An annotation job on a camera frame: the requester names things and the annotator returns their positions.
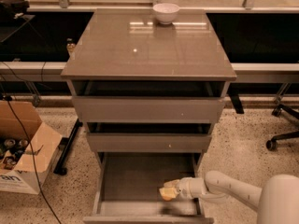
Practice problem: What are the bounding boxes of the white ceramic bowl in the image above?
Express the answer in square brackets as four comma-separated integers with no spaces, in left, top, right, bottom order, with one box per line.
[152,3,179,24]

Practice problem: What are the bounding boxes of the grey top drawer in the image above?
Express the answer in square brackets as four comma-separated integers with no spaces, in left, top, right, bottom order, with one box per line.
[73,81,224,123]

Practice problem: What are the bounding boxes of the grey middle drawer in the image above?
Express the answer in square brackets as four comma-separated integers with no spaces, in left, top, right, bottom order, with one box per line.
[87,123,211,153]

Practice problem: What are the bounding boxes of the open cardboard box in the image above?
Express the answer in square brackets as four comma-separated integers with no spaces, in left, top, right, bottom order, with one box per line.
[0,101,62,194]

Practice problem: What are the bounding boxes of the grey drawer cabinet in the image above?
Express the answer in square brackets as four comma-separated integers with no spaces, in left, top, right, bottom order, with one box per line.
[60,7,237,224]

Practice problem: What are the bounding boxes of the grey drawer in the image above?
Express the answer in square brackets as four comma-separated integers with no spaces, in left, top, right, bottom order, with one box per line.
[83,153,214,224]
[87,123,211,153]
[73,81,224,123]

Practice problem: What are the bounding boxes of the black office chair base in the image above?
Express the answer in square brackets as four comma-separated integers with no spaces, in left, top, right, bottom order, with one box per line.
[265,103,299,151]

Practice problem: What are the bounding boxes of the grey bottom drawer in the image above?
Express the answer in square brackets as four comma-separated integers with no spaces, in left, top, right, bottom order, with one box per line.
[83,153,214,224]

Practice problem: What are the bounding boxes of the black bag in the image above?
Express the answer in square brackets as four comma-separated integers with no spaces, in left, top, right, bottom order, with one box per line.
[0,0,30,22]

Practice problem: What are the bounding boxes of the black cable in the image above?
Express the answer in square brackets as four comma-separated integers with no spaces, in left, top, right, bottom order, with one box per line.
[0,61,63,224]

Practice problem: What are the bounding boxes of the small glass bottle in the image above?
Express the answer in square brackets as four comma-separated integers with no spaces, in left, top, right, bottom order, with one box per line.
[66,38,76,55]

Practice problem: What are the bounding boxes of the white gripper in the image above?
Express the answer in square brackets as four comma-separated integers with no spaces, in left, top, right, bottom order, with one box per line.
[159,177,206,201]

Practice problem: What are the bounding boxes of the cans inside box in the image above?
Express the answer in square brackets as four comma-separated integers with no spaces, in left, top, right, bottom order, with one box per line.
[0,138,29,170]

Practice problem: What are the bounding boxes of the black table leg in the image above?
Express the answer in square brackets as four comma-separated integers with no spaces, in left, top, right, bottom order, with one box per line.
[53,119,82,175]

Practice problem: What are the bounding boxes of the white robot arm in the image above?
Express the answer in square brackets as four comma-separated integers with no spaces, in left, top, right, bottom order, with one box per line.
[159,171,299,224]

